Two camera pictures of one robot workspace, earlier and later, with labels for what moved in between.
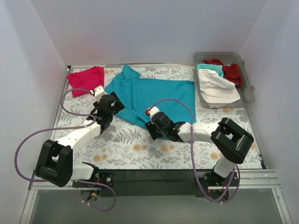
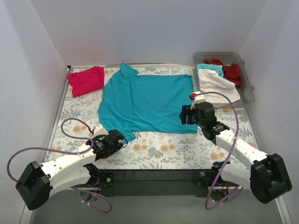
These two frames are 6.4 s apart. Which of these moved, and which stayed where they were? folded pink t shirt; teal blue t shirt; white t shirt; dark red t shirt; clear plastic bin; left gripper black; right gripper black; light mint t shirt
Moved: left gripper black; right gripper black; teal blue t shirt
Stayed: clear plastic bin; dark red t shirt; folded pink t shirt; light mint t shirt; white t shirt
